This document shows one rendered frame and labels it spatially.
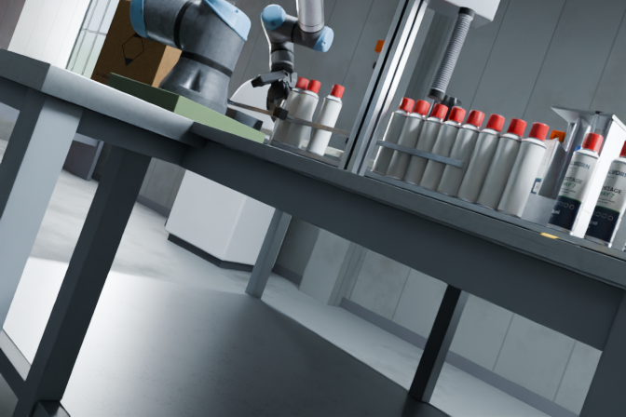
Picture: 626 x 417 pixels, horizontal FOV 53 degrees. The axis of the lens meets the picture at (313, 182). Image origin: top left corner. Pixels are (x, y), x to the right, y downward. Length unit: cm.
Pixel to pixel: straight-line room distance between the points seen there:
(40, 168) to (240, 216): 367
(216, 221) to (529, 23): 263
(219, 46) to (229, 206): 335
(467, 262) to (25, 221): 61
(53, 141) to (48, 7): 763
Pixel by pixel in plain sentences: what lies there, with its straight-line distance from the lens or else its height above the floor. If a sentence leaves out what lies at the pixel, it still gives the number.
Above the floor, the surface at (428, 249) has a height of 77.
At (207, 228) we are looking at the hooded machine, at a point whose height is 22.
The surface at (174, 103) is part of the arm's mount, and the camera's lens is 121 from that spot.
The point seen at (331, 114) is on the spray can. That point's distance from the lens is 175.
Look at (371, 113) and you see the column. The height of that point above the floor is 100.
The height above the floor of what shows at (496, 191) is 92.
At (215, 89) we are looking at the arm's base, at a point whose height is 91.
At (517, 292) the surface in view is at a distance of 68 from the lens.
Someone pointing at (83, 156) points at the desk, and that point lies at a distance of 734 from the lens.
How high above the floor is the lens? 80
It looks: level
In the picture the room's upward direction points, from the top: 20 degrees clockwise
